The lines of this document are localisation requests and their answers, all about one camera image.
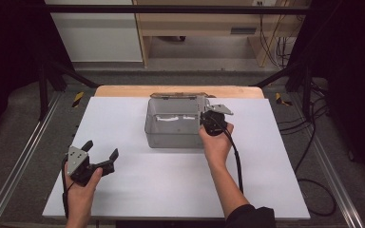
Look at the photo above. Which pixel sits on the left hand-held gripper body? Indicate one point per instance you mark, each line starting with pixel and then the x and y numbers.
pixel 77 163

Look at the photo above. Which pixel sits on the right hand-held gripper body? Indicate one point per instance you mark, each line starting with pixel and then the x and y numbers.
pixel 214 123

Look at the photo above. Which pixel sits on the transparent grey box with lid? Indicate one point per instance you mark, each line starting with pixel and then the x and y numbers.
pixel 174 133

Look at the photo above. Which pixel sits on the person's right hand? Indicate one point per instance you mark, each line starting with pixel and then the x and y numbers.
pixel 217 147

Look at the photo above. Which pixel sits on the person's left hand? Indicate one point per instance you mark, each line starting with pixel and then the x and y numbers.
pixel 82 193

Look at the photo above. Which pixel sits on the yellow black tape marker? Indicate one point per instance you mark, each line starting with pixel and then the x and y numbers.
pixel 78 99
pixel 280 98

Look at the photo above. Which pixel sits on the wooden desk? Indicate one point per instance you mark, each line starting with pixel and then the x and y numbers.
pixel 202 23

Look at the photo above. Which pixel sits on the black curtain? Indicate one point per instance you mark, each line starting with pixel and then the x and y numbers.
pixel 355 63
pixel 9 47

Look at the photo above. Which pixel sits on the white power strip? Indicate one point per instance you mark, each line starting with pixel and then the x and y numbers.
pixel 259 3

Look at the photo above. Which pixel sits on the aluminium floor rail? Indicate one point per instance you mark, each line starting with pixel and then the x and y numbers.
pixel 336 183
pixel 19 158

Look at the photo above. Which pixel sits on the black frame strut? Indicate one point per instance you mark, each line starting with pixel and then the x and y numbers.
pixel 57 76
pixel 294 76

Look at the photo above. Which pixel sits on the black horizontal frame bar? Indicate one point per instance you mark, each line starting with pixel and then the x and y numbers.
pixel 171 9

